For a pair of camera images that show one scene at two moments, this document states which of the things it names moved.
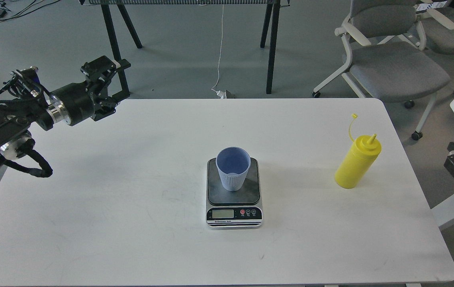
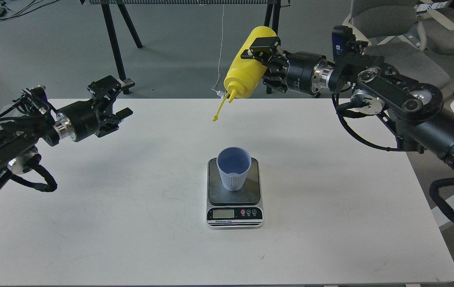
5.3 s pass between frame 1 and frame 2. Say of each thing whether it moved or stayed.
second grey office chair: stayed
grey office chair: stayed
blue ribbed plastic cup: stayed
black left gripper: moved
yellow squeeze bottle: moved
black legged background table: stayed
